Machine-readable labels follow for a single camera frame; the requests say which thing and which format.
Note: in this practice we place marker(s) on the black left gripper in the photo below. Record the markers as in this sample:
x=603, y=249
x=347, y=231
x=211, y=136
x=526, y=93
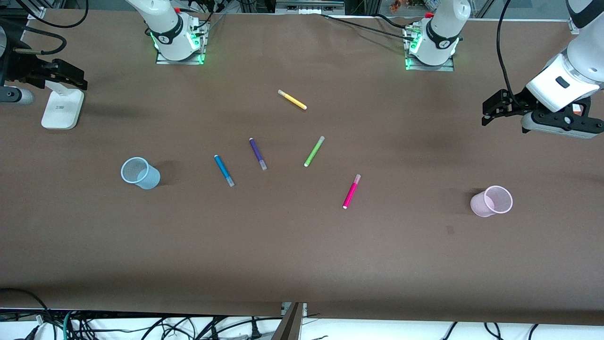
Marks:
x=514, y=102

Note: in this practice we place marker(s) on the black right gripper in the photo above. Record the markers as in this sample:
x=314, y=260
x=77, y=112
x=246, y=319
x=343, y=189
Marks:
x=20, y=70

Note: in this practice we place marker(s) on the pink marker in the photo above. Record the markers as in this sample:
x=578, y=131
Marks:
x=351, y=191

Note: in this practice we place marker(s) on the blue marker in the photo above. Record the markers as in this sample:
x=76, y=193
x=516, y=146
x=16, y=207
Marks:
x=223, y=170

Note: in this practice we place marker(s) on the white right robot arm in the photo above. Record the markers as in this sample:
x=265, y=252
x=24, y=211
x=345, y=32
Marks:
x=163, y=21

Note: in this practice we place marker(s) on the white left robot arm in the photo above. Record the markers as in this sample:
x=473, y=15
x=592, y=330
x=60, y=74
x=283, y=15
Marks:
x=578, y=71

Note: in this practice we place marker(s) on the white flat device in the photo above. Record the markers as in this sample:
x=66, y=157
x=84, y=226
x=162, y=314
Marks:
x=61, y=108

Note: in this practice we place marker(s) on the translucent pink cup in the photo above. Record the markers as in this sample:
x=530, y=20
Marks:
x=491, y=201

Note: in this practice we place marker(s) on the translucent blue cup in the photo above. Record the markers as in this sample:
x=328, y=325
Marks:
x=140, y=173

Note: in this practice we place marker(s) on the green marker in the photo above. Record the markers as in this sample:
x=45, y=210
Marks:
x=314, y=151

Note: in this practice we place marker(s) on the yellow marker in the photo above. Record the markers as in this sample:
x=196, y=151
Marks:
x=292, y=99

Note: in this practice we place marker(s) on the purple marker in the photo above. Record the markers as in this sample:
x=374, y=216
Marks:
x=257, y=153

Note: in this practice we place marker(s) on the aluminium frame rail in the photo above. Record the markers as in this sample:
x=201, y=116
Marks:
x=309, y=5

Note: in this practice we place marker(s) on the grey metal table bracket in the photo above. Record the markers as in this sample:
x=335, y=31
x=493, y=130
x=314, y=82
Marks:
x=291, y=321

